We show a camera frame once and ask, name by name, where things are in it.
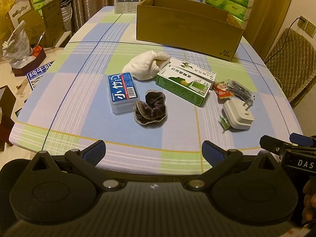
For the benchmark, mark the flat blue printed carton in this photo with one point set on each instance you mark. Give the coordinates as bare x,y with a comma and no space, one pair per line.
39,75

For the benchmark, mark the stack of white bowls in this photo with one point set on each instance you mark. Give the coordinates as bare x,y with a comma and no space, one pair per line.
66,14

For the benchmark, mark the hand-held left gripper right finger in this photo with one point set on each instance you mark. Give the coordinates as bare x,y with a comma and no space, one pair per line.
212,153

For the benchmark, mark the chair with quilted cover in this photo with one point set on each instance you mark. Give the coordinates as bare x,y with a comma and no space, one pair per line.
291,61

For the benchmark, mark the wall socket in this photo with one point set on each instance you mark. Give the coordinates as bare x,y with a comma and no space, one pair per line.
309,27

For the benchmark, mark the clear black seed bar packet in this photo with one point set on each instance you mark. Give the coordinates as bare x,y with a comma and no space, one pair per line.
238,88

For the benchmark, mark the white carved chair back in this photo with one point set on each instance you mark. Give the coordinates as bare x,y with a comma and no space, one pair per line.
19,8

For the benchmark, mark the white power adapter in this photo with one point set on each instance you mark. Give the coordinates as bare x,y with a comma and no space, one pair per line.
237,116

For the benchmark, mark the blue label floss pick box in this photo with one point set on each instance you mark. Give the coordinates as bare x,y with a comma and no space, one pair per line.
122,90

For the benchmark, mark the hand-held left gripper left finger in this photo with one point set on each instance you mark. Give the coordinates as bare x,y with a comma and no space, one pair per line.
95,151

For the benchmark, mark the red snack packet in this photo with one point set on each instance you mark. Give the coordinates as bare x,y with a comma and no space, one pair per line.
222,90

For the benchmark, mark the dark wooden tray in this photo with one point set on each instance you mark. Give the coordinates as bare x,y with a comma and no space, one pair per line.
29,63

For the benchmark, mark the small green candy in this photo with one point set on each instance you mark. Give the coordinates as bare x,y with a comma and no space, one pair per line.
224,123

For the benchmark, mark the white medicine box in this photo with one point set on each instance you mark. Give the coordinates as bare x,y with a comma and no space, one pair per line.
200,69

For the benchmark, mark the dark brown wooden box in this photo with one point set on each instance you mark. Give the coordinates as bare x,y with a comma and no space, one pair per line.
6,118

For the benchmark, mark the dark velvet scrunchie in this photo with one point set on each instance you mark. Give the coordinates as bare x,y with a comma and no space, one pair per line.
150,112

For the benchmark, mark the person's right hand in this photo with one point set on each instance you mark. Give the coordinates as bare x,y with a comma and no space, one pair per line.
310,202

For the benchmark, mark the brown cardboard box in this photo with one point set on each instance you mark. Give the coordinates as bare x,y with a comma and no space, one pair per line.
185,29

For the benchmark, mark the yellow plastic bag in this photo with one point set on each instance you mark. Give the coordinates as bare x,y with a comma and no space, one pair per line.
6,12

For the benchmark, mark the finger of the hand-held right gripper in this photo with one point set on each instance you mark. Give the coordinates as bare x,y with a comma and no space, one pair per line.
272,144
302,139

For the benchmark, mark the silver foil bag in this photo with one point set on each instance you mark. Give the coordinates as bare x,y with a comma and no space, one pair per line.
16,47

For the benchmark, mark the wooden door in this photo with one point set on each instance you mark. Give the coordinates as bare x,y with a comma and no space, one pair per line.
266,9

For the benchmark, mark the white knitted sock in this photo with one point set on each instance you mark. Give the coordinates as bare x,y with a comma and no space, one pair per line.
143,66

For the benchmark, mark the green medicine box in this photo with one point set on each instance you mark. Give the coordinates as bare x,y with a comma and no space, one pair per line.
177,85

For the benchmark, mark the stacked brown cardboard boxes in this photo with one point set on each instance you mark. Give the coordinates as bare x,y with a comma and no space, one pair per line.
49,19

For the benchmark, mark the small green tissue packs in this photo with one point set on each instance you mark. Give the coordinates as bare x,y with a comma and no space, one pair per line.
39,1

